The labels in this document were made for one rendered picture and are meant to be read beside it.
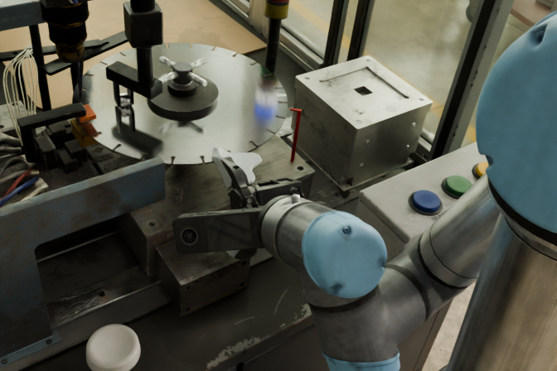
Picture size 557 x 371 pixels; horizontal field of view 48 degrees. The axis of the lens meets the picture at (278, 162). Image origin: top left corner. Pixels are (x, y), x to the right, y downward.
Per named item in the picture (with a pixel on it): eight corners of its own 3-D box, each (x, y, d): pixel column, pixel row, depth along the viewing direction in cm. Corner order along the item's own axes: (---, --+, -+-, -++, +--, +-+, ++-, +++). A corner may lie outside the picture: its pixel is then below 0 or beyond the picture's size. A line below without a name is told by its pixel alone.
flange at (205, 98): (165, 69, 103) (165, 56, 102) (228, 86, 101) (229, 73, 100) (133, 105, 95) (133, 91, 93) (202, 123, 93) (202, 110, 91)
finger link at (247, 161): (246, 144, 90) (271, 189, 84) (207, 151, 88) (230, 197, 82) (249, 127, 88) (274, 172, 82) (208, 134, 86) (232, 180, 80)
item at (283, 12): (278, 7, 121) (280, -8, 119) (292, 16, 118) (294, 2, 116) (259, 11, 119) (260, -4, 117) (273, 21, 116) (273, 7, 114)
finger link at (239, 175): (230, 173, 86) (254, 219, 80) (219, 175, 85) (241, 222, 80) (234, 147, 83) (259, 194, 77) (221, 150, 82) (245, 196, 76)
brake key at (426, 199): (423, 195, 95) (427, 185, 94) (443, 212, 93) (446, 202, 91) (404, 204, 93) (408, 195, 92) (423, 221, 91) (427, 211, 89)
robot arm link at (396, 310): (438, 349, 68) (414, 259, 66) (370, 411, 62) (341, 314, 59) (384, 332, 74) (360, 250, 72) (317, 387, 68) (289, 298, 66)
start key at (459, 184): (455, 181, 98) (458, 171, 97) (474, 196, 96) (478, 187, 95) (438, 189, 96) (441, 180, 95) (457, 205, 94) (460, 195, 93)
